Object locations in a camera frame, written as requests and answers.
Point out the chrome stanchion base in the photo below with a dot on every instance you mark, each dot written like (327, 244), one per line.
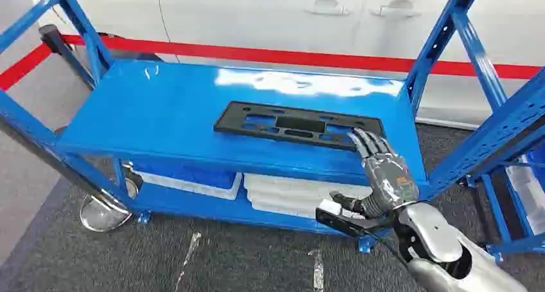
(102, 211)

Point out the white foam sheet stack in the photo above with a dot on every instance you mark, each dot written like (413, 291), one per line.
(289, 194)

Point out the red barrier belt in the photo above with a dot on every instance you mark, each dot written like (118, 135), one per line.
(255, 53)

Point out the black stanchion post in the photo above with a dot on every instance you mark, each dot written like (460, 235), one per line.
(51, 38)

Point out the blue metal shelf cart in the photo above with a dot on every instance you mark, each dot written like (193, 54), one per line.
(170, 111)

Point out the black plastic mounting plate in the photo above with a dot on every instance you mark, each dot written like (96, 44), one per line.
(300, 125)

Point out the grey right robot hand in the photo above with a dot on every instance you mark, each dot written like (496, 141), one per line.
(389, 179)

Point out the white translucent bin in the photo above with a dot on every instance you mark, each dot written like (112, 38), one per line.
(528, 192)

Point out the white car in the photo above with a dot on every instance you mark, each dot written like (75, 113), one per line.
(255, 17)

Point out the blue metal rack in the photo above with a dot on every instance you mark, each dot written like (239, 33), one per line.
(496, 209)

